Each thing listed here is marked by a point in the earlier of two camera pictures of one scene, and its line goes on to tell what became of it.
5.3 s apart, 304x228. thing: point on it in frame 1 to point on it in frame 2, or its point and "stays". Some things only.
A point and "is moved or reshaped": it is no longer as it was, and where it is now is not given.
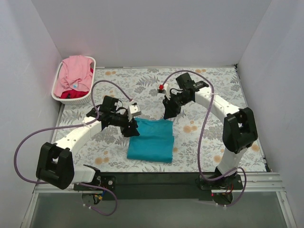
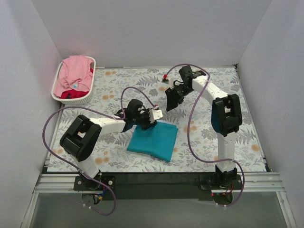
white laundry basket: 83,99 stays
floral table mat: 147,119 stays
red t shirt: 74,93 stays
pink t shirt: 74,74 stays
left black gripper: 128,125 to 147,122
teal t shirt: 155,142 is moved or reshaped
